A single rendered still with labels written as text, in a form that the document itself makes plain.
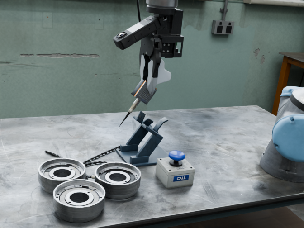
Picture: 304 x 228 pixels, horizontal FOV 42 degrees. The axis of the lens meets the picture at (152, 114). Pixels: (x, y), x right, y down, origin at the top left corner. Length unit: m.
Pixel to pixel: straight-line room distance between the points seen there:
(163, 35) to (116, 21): 1.56
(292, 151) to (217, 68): 2.01
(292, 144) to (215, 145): 0.35
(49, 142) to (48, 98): 1.39
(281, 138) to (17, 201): 0.58
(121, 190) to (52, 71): 1.68
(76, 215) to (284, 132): 0.47
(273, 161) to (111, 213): 0.46
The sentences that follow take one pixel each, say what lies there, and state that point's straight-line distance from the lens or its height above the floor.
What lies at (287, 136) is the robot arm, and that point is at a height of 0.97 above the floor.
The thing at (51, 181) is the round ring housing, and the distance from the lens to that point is 0.88.
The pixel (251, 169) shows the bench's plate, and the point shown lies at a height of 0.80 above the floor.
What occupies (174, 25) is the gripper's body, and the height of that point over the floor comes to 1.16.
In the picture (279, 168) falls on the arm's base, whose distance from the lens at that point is 1.08.
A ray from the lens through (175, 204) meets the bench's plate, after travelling 0.89.
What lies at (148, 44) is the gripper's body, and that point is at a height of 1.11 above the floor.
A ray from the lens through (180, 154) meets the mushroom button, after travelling 0.94.
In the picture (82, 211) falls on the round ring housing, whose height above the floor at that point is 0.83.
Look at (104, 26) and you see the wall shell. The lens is 2.48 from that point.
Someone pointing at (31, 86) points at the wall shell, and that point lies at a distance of 2.48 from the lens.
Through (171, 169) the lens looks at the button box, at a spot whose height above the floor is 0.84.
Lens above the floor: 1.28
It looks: 20 degrees down
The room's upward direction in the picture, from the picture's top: 6 degrees clockwise
